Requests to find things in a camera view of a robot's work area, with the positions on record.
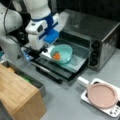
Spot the orange toy carrot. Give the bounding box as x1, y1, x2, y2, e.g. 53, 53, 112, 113
52, 52, 61, 60

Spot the black cable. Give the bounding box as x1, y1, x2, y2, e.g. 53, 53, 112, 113
3, 0, 31, 51

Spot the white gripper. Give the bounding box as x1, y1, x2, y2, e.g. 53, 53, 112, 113
25, 13, 60, 50

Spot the pink plate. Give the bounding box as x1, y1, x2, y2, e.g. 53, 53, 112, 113
87, 83, 118, 109

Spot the silver toaster oven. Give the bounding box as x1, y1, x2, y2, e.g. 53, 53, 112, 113
59, 9, 120, 71

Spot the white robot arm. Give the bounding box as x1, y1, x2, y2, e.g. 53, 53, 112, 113
0, 0, 60, 67

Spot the teal bowl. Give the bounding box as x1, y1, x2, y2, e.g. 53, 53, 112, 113
50, 44, 73, 64

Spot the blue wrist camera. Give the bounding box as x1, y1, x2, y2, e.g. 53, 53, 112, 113
44, 29, 59, 44

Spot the oven door with handle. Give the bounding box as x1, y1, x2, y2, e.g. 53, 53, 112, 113
32, 50, 88, 84

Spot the wooden box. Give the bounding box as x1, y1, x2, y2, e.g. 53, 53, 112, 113
0, 64, 46, 120

